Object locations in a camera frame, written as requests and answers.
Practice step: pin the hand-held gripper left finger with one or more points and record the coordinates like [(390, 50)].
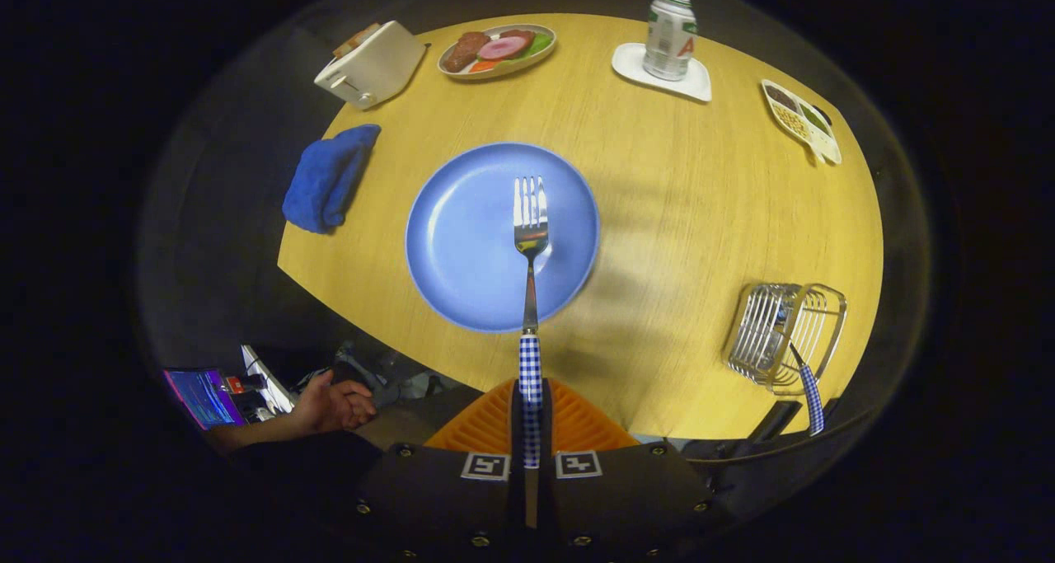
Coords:
[(437, 497)]

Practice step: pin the blue folded towel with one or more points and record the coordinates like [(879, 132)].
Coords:
[(325, 180)]

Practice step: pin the orange carrot slice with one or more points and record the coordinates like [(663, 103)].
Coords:
[(485, 66)]

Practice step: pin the white divided dish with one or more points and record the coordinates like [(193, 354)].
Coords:
[(828, 147)]

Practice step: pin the pile of dark beans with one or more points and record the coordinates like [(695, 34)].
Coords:
[(781, 99)]

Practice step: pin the pile of yellow beans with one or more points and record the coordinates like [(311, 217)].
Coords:
[(794, 123)]

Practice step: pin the pink ham slice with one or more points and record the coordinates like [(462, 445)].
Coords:
[(503, 49)]

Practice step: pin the blue round plate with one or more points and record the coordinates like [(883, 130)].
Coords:
[(461, 233)]

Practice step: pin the green lettuce leaf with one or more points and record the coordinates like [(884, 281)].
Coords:
[(540, 44)]

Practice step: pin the grey food plate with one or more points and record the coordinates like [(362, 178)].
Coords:
[(527, 62)]

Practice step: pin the white square coaster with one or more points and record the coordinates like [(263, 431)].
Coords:
[(630, 60)]

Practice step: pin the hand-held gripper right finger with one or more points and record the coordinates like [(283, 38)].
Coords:
[(635, 497)]

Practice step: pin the brown toast slice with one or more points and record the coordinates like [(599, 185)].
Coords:
[(348, 46), (367, 33)]

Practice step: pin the white flat device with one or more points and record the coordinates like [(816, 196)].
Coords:
[(265, 380)]

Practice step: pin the open laptop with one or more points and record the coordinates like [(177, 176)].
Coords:
[(202, 398)]

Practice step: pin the brown meat piece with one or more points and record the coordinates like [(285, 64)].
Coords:
[(466, 50), (519, 35)]

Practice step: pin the white drink bottle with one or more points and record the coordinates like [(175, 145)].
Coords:
[(669, 39)]

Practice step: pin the black table bracket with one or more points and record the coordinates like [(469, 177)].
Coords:
[(771, 421)]

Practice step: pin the white toaster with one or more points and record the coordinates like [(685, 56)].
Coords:
[(379, 72)]

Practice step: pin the pile of green beans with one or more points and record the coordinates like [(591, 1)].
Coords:
[(814, 119)]

